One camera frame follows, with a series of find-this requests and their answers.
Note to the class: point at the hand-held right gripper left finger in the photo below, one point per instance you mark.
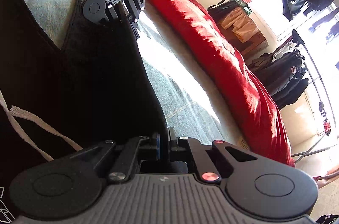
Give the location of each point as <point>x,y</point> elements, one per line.
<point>158,146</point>

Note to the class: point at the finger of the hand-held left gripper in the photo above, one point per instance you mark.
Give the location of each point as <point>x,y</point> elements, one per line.
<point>135,9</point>
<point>114,13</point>

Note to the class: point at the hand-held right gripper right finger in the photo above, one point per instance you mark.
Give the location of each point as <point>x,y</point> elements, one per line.
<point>169,142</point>

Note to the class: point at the metal clothes drying rack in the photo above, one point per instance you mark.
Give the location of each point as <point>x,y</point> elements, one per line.
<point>312,62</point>

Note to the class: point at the red quilt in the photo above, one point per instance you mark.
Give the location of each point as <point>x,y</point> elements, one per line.
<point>212,41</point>

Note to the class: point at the green tray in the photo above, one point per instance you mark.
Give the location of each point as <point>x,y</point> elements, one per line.
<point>239,3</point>

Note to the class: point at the dark grey hanging cloth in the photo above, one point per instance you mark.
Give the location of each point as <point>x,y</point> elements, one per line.
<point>262,62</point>

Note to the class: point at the brown wooden cabinet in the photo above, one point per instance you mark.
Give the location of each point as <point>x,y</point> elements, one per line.
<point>254,44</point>

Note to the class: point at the black jacket with round badge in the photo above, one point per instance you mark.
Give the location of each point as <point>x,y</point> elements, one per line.
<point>283,75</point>

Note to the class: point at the dark jacket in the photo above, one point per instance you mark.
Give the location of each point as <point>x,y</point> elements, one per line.
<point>294,95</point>

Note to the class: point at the small red cloth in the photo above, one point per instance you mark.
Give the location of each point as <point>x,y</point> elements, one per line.
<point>326,127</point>

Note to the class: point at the pink curtain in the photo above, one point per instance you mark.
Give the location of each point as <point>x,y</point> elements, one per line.
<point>328,177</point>

